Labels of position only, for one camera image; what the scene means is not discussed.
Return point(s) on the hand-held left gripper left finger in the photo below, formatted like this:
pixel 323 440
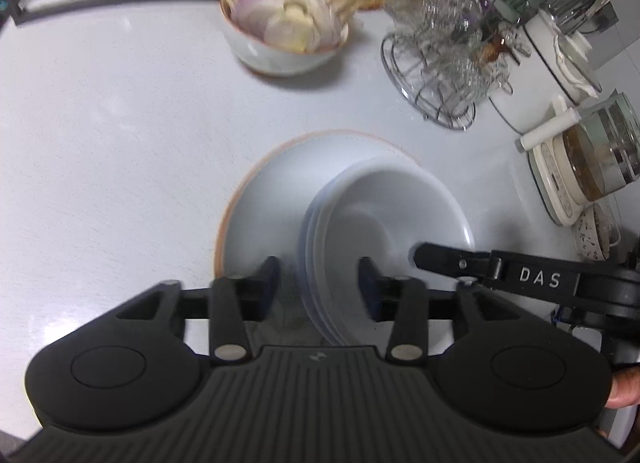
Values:
pixel 270 285

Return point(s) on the white bowl with onion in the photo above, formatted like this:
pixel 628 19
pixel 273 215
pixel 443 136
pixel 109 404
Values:
pixel 270 55

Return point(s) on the plain white bowl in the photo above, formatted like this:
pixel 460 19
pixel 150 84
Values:
pixel 390 208

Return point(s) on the white electric cooking pot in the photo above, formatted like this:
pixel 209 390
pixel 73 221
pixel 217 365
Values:
pixel 560 63

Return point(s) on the patterned bowl with dark food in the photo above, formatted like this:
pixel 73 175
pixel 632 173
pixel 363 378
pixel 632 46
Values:
pixel 595 233

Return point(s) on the pale blue bowl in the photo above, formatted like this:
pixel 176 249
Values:
pixel 312 263
pixel 302 253

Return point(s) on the clear glass cup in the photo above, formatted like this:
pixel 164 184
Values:
pixel 485 63
pixel 430 18

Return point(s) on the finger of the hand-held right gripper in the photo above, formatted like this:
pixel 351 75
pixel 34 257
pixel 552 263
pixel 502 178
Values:
pixel 450 263

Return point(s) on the cut onion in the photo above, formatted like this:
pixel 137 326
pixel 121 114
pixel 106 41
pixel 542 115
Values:
pixel 285 18

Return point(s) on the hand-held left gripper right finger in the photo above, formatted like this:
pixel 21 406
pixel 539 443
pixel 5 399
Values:
pixel 367 290

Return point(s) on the white leaf print plate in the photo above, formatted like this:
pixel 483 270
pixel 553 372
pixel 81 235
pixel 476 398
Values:
pixel 270 193

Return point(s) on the person's right hand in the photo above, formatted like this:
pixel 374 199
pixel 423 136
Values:
pixel 625 388

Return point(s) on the glass kettle on cream base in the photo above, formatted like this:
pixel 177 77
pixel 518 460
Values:
pixel 595 158

